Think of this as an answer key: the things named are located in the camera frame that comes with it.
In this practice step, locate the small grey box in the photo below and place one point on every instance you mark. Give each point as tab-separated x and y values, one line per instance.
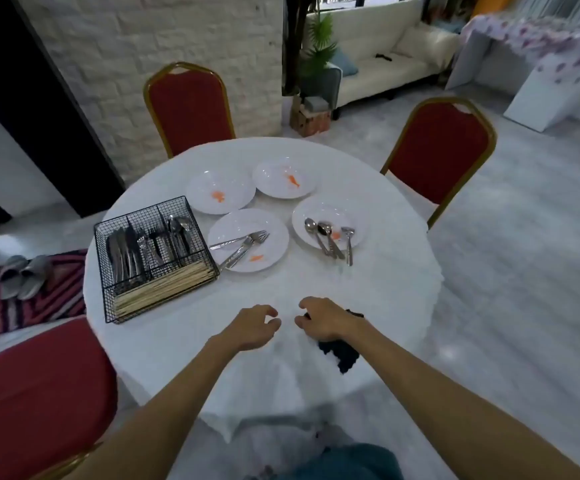
316	103

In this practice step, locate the cream sofa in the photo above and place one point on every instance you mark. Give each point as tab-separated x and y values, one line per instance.
370	69

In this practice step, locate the red gold banquet chair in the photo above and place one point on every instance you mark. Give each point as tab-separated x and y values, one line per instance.
440	149
190	109
35	394

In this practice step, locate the black remote control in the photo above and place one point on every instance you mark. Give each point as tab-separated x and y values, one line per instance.
383	57

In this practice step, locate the bundle of wooden chopsticks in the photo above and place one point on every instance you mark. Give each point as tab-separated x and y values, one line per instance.
160	289

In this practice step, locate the person's right hand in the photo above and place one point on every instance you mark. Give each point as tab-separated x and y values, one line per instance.
327	319

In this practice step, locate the steel fork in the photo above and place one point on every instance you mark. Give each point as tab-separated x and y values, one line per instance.
242	254
230	242
232	258

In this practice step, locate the floral tablecloth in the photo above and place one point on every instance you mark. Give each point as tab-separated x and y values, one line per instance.
545	44

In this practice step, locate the colourful fabric heap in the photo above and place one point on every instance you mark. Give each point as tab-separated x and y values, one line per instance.
490	7

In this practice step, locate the white round tablecloth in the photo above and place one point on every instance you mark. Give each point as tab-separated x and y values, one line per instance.
370	284

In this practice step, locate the person's blue trousers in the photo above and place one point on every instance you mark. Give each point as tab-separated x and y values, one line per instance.
350	464

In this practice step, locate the grey slipper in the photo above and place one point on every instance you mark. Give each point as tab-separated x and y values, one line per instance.
35	277
11	277

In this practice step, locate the pink striped rug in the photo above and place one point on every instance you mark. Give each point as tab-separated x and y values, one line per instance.
55	294

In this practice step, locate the orange brown crate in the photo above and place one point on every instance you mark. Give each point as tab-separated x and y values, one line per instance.
315	122

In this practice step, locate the person's left hand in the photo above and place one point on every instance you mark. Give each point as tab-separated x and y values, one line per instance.
247	329

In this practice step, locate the black cleaning cloth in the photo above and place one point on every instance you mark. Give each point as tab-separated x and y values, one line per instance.
342	354

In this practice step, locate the blue cushion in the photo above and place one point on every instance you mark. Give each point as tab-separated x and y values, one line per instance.
345	64

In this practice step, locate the potted palm in white pot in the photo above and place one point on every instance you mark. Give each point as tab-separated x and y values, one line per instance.
320	39

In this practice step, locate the white side table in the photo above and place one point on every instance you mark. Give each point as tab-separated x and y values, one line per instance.
540	99

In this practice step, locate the person's left forearm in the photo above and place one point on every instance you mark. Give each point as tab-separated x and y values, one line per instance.
170	419

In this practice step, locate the white plate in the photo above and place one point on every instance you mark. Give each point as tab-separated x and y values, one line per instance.
230	187
242	224
275	179
330	209

